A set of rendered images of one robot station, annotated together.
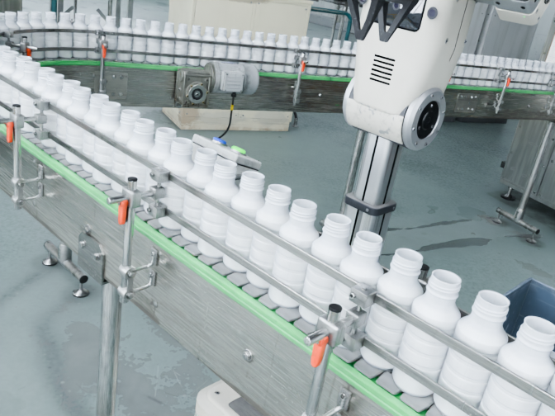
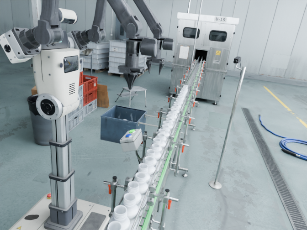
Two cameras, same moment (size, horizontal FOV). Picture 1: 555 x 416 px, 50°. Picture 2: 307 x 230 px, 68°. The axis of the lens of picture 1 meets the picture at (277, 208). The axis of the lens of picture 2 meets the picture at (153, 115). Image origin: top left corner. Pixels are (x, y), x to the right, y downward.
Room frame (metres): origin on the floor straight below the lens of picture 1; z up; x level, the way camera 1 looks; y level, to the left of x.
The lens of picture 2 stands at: (1.62, 1.14, 1.65)
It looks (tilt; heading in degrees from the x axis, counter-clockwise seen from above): 21 degrees down; 240
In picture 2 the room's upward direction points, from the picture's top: 7 degrees clockwise
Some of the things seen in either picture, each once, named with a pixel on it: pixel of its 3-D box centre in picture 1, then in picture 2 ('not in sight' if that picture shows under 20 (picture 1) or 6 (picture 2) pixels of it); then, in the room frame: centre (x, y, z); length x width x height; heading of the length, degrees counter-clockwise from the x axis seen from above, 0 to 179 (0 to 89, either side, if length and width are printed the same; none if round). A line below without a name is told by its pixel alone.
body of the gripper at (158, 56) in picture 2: not in sight; (156, 54); (0.95, -0.10, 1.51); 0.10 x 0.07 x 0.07; 139
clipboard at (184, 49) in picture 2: not in sight; (183, 52); (-1.75, -3.63, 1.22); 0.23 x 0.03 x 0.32; 139
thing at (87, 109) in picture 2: not in sight; (81, 106); (0.81, -3.16, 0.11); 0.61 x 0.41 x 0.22; 52
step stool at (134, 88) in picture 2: not in sight; (131, 96); (-0.33, -3.39, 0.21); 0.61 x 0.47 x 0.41; 102
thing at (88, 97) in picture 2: not in sight; (81, 95); (0.81, -3.16, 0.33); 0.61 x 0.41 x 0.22; 52
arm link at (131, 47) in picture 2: not in sight; (134, 47); (1.24, 0.25, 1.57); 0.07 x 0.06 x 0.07; 141
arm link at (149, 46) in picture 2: not in sight; (143, 39); (1.22, 0.27, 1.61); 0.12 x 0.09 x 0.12; 141
